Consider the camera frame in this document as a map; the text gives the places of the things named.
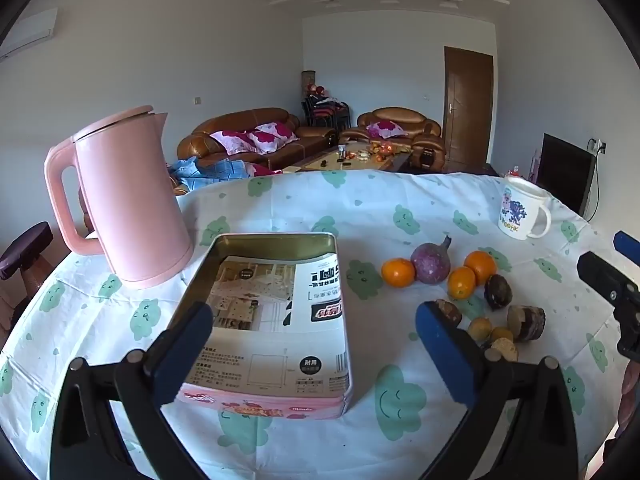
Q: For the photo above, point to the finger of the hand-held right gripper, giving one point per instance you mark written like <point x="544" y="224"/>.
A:
<point x="629" y="246"/>
<point x="602" y="276"/>

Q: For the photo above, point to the brown wooden door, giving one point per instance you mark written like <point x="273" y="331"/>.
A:
<point x="467" y="105"/>

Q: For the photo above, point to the orange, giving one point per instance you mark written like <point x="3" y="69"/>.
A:
<point x="461" y="284"/>
<point x="398" y="273"/>
<point x="481" y="265"/>

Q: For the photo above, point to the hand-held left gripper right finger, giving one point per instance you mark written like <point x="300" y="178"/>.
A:
<point x="442" y="355"/>

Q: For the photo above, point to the pink metal tin box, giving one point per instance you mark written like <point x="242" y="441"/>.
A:
<point x="280" y="401"/>

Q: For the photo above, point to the tall brown vase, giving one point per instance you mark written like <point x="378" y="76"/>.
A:
<point x="308" y="82"/>

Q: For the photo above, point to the white air conditioner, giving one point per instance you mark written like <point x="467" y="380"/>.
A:
<point x="30" y="32"/>

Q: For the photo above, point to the purple pointed fruit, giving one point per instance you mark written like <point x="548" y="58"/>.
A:
<point x="430" y="262"/>

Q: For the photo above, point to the dark brown passion fruit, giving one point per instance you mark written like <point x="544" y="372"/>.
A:
<point x="497" y="292"/>

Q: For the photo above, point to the dark cut fruit shell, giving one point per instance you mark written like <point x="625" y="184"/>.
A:
<point x="530" y="322"/>

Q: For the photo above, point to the white printed mug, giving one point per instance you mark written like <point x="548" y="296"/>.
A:
<point x="517" y="210"/>

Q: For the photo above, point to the small yellow-brown round fruit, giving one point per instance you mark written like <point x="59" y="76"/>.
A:
<point x="502" y="334"/>

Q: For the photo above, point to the person's right hand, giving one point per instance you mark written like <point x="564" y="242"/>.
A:
<point x="630" y="395"/>

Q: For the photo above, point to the black television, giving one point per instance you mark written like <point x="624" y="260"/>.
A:
<point x="562" y="170"/>

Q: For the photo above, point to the pink electric kettle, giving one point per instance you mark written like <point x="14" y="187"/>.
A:
<point x="130" y="200"/>

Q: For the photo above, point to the blue checked blanket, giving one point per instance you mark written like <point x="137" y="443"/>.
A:
<point x="220" y="170"/>

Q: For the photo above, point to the brown leather armchair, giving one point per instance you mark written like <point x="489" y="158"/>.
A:
<point x="180" y="188"/>
<point x="395" y="115"/>

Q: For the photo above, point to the brown leather sofa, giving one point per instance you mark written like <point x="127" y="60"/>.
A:
<point x="235" y="122"/>

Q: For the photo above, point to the stacked dark chairs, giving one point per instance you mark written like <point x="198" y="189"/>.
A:
<point x="325" y="110"/>

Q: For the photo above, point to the pink floral pillow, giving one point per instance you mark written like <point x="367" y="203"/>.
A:
<point x="232" y="142"/>
<point x="272" y="136"/>
<point x="386" y="130"/>

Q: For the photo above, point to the wall power socket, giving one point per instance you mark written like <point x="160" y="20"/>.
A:
<point x="602" y="146"/>

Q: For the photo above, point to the brown dried fruit shell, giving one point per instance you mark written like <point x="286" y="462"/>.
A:
<point x="448" y="312"/>

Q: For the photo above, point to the printed paper leaflet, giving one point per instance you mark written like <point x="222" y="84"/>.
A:
<point x="270" y="345"/>

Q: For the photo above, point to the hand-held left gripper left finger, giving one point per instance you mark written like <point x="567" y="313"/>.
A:
<point x="182" y="355"/>

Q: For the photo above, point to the white tablecloth green cloud print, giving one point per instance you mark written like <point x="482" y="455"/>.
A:
<point x="350" y="210"/>

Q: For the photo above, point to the dark cushioned wooden stool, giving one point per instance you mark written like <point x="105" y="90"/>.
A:
<point x="25" y="250"/>

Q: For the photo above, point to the wooden coffee table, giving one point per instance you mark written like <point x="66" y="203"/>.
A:
<point x="320" y="158"/>

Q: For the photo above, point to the beige round fruit slice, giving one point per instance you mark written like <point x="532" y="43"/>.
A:
<point x="504" y="349"/>

